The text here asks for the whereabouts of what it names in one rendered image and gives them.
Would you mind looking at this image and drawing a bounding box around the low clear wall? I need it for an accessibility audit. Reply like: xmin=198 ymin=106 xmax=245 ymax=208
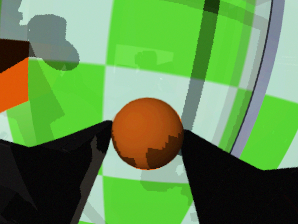
xmin=210 ymin=0 xmax=271 ymax=153

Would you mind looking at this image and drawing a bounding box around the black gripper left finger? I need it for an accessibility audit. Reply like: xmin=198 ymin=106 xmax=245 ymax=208
xmin=0 ymin=120 xmax=113 ymax=224

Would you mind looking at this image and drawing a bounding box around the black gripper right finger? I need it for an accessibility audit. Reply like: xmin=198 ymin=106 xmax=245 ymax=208
xmin=181 ymin=129 xmax=298 ymax=224

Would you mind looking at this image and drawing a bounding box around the grey l-shaped wall top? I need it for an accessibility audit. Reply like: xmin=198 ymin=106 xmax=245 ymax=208
xmin=229 ymin=0 xmax=285 ymax=159

